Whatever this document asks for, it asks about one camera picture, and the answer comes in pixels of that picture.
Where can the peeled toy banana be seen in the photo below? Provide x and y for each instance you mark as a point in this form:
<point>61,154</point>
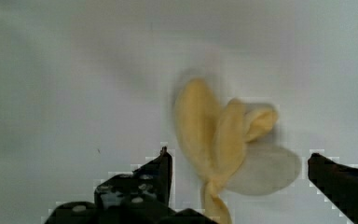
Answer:
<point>223,145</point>

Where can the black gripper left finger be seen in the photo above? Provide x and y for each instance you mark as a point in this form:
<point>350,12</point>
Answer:
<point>141,197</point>

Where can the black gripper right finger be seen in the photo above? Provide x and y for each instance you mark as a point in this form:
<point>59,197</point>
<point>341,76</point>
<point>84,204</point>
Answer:
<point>338,182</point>

